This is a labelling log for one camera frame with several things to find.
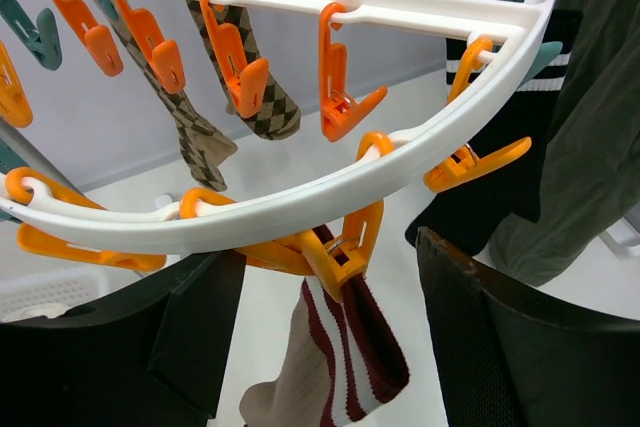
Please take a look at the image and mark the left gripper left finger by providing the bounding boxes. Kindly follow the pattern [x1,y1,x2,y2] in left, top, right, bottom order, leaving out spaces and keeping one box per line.
[1,251,245,426]

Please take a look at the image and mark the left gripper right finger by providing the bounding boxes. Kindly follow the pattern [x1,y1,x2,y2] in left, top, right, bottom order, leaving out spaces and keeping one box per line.
[415,228,639,426]

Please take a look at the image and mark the black white-striped sock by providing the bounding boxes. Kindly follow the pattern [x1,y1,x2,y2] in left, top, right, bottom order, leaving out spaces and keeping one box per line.
[405,9,583,256]

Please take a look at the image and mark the tan striped sock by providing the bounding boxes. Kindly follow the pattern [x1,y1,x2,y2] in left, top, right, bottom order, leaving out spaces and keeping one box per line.
[238,224,412,427]

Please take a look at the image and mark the brown argyle sock long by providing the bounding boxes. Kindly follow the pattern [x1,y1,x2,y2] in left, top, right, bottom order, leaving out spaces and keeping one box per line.
[107,16,238,192]

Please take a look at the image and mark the white clip sock hanger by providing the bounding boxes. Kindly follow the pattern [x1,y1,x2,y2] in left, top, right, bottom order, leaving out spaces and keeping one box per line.
[1,0,555,254]

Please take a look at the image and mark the white plastic laundry basket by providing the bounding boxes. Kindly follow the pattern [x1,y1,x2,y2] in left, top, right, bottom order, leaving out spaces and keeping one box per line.
[1,266,145,323]

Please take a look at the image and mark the olive green hanging garment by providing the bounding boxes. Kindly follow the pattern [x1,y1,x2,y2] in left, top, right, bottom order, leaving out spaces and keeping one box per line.
[488,0,639,287]

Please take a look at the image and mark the brown argyle sock short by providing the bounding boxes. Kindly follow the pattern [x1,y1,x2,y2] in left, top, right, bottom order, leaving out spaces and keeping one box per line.
[187,0,301,140]

